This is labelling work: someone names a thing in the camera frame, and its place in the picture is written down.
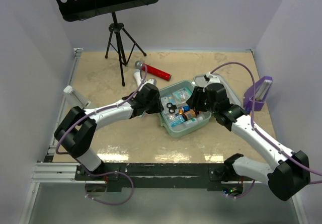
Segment bandage scissors with black handles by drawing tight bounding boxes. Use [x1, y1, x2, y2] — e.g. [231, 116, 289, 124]
[166, 102, 177, 114]

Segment white plastic medicine bottle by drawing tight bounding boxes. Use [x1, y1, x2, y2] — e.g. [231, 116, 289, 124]
[185, 116, 204, 127]

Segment brown bottle with orange cap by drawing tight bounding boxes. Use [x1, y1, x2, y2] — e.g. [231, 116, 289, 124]
[179, 109, 199, 121]

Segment teal adhesive tape packet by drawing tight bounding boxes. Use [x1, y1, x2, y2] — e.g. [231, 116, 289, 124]
[173, 87, 192, 104]

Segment mint green medicine kit case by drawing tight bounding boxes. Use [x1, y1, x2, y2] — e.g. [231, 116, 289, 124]
[158, 73, 241, 138]

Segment blue cotton swab pouch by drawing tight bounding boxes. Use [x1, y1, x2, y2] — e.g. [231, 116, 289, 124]
[166, 113, 185, 128]

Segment alcohol pad packet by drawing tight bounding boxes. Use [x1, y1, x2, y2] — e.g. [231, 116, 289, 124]
[161, 94, 176, 112]

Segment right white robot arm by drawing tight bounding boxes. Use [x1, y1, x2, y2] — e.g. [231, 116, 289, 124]
[187, 83, 310, 201]

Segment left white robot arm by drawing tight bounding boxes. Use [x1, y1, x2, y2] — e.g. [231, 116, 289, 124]
[54, 83, 163, 180]

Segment white toy microphone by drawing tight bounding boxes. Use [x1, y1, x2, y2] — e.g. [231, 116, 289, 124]
[133, 69, 144, 87]

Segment red toy microphone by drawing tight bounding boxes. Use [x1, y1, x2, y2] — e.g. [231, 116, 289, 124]
[135, 61, 172, 81]

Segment purple plastic stand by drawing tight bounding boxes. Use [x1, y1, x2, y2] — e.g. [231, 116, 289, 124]
[243, 76, 273, 114]

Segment white plastic stand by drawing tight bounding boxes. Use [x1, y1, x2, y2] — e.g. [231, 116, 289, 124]
[63, 85, 91, 109]

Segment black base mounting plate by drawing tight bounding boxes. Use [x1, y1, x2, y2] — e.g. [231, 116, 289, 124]
[75, 163, 241, 192]

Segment black music stand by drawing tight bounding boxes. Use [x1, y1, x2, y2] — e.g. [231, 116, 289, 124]
[47, 0, 159, 87]

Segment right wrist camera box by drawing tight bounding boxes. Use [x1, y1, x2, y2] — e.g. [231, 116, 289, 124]
[204, 71, 221, 87]

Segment aluminium frame rail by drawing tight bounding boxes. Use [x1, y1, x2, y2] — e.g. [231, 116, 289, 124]
[18, 48, 83, 223]

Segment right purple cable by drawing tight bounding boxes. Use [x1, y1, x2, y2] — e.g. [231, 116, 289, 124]
[210, 61, 322, 199]

